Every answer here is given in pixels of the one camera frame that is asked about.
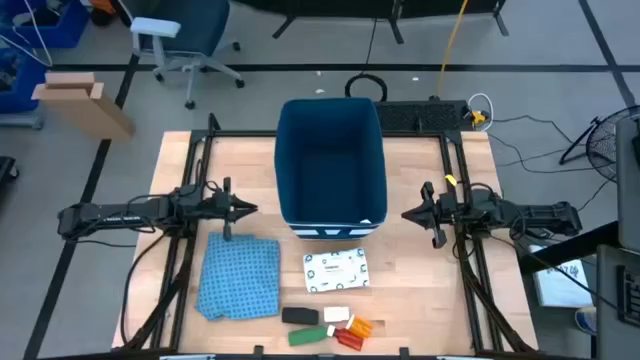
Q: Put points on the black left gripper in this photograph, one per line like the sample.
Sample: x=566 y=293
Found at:
x=220 y=205

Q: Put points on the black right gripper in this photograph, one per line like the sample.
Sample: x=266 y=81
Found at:
x=440 y=210

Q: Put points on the white gauze roll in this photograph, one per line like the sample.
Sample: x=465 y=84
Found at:
x=336 y=314

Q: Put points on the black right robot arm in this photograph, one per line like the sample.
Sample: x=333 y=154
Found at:
x=525 y=215

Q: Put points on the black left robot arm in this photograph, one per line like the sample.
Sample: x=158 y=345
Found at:
x=125 y=212

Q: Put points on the navy white striped fabric bin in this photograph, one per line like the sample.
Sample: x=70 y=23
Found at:
x=330 y=165

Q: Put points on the yellow tag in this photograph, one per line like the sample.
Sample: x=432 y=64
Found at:
x=451 y=180

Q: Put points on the blue patterned cloth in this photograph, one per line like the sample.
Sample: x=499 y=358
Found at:
x=240 y=275

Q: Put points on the black vented control box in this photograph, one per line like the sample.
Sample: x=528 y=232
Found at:
x=420 y=116

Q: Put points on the white printed supply packet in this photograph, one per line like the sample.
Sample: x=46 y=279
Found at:
x=336 y=270

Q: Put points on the yellow plug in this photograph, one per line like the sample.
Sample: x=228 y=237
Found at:
x=478 y=117

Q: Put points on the black rectangular block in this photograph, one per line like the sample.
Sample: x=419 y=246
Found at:
x=300 y=316

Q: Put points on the blurry white round object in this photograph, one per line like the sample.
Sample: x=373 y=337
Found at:
x=349 y=339

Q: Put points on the green bandage roll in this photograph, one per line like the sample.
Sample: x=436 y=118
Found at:
x=307 y=336

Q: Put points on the grey office chair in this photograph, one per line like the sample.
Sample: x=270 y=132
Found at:
x=190 y=30

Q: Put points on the brown cardboard box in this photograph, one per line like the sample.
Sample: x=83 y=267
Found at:
x=85 y=107

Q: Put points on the black floor fan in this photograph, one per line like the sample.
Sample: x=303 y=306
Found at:
x=607 y=145

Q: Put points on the black partition panel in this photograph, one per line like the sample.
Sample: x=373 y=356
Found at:
x=350 y=7

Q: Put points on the blue storage crate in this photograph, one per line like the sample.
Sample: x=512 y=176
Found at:
x=17 y=80
x=45 y=25

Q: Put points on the black aluminium table frame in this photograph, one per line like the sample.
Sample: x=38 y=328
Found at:
x=465 y=165

